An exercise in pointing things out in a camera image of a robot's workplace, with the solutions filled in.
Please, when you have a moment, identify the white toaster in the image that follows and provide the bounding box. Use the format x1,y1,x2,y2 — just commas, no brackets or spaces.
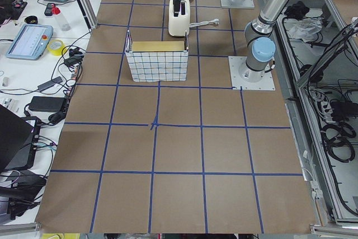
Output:
168,0,190,37

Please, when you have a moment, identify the checkered fabric box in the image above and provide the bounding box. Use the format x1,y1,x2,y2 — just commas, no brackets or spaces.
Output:
125,31,189,82

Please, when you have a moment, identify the clear bottle red cap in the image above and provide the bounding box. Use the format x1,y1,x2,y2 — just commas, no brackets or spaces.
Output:
51,5,71,31

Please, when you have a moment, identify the yellow tape roll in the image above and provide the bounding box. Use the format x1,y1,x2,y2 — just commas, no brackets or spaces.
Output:
46,39,67,56

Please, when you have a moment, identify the lower teach pendant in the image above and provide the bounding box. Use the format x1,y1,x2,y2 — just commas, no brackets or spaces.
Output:
6,24,53,60

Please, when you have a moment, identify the black power adapter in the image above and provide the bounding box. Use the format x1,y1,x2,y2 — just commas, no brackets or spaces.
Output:
29,96,65,113

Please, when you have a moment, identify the black laptop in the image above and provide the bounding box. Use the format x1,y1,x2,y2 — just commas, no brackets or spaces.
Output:
1,106,40,172

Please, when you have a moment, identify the white toaster power cord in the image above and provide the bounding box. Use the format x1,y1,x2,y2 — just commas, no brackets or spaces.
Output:
189,18,220,29

